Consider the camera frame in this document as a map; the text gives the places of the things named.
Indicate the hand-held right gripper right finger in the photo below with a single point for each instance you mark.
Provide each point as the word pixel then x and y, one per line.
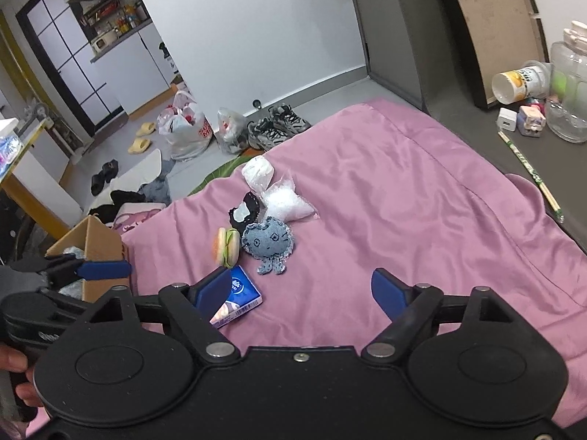
pixel 385 288

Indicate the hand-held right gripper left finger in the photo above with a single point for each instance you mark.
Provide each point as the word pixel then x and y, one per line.
pixel 215 291

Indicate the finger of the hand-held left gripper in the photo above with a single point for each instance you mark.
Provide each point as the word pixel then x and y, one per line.
pixel 64 294
pixel 108 270

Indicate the brown cardboard box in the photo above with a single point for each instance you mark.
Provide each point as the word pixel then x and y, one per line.
pixel 103 243

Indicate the blue tissue packet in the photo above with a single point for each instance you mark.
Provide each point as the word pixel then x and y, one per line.
pixel 245 298

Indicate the hamburger plush toy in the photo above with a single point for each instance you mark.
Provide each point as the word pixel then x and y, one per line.
pixel 228 247

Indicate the denim octopus plush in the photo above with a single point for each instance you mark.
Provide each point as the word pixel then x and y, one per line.
pixel 268 240

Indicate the black and white pouch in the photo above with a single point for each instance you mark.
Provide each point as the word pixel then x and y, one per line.
pixel 243 213

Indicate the clear bag of white filling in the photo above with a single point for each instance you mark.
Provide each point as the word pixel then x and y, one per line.
pixel 286 204

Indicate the white cloth bundle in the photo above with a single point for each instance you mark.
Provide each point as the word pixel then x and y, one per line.
pixel 257 173

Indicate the person's left hand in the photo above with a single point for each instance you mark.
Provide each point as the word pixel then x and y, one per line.
pixel 13 358

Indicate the pink cartoon bag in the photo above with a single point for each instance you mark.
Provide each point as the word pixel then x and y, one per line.
pixel 135 217

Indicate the black clothes pile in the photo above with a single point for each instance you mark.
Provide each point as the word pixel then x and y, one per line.
pixel 121 198

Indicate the black slipper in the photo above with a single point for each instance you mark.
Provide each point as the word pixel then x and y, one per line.
pixel 110 169
pixel 98 183

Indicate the pink bed sheet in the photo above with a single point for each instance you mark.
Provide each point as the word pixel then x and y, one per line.
pixel 412 201

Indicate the grey fluffy cloth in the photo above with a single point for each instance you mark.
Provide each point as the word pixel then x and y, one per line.
pixel 156 189

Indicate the white floor mat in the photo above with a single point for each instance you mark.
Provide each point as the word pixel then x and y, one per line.
pixel 140 172

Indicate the green cartoon rug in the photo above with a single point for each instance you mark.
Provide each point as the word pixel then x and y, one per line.
pixel 215 174

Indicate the yellow legged round table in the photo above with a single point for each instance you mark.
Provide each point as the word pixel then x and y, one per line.
pixel 27 178

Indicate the yellow slipper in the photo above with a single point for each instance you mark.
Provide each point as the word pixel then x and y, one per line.
pixel 138 145
pixel 146 129

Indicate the blue patterned packets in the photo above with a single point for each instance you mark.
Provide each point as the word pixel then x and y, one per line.
pixel 8 151

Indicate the white plastic shopping bag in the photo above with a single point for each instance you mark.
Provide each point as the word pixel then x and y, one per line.
pixel 185 130

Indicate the clear plastic bag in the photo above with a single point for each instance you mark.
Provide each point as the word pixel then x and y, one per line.
pixel 231 130

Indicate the dark bedside ledge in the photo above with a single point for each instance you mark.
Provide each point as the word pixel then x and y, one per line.
pixel 477 146

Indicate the small desk fan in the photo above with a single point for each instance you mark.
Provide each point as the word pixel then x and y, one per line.
pixel 37 111

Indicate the white tissue box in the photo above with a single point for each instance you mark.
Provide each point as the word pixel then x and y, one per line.
pixel 7 126

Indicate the wrapped chopsticks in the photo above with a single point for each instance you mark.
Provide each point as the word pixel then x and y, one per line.
pixel 527 169

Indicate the white charger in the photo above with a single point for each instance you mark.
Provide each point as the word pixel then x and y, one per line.
pixel 506 120

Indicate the white kitchen cabinet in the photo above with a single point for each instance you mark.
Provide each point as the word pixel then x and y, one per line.
pixel 137 55

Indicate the black framed sliding door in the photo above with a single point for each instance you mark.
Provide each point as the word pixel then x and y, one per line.
pixel 69 55

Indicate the small blocky toy figure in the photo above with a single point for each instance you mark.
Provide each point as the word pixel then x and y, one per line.
pixel 532 121

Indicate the instant noodle cup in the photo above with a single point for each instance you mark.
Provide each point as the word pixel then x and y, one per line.
pixel 516 83

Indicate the grey wardrobe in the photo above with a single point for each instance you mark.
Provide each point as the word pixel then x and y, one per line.
pixel 399 32

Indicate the clear glass jar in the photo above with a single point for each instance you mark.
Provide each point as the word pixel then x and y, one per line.
pixel 571 96

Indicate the brown wooden board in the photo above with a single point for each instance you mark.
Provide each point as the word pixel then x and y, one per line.
pixel 495 27

